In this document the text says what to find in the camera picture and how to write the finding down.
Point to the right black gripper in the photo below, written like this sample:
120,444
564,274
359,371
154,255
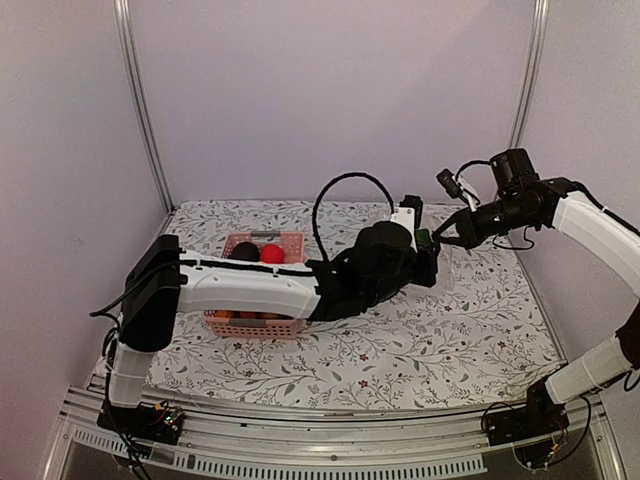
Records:
470,236

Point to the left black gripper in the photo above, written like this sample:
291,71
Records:
427,256

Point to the green toy pepper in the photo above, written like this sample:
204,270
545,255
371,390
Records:
423,238

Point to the clear zip top bag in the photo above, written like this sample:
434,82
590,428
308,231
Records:
431,220

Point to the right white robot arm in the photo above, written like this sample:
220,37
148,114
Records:
593,274

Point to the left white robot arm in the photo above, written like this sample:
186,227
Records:
167,280

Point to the floral table mat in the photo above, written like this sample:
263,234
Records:
484,342

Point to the pink plastic basket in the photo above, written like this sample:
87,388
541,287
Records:
285,328

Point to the dark purple toy eggplant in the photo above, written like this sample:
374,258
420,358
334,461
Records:
245,251

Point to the red yellow toy fruit bunch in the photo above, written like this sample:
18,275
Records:
258,315

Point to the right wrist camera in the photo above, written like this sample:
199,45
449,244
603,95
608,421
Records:
457,187

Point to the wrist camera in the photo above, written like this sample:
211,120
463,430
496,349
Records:
457,187
408,214

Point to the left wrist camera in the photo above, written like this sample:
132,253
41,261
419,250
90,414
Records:
408,214

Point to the right aluminium corner post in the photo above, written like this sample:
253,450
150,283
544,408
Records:
532,65

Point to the aluminium corner post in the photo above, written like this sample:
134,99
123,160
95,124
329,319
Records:
532,65
124,24

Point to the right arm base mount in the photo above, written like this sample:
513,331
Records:
539,416

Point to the aluminium front rail frame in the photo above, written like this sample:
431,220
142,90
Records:
235,440

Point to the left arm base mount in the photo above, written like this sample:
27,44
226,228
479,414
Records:
160,423

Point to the left aluminium corner post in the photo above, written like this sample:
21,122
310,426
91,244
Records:
124,24

